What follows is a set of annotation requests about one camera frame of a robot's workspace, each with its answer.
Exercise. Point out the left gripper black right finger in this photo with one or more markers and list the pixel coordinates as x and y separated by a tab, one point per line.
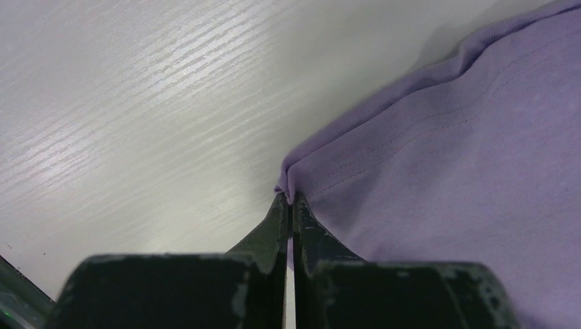
335	288

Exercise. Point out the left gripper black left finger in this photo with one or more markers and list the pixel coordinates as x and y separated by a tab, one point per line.
242	288

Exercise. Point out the purple t-shirt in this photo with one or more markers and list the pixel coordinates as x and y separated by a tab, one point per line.
476	158

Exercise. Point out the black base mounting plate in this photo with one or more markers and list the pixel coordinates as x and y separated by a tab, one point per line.
23	304

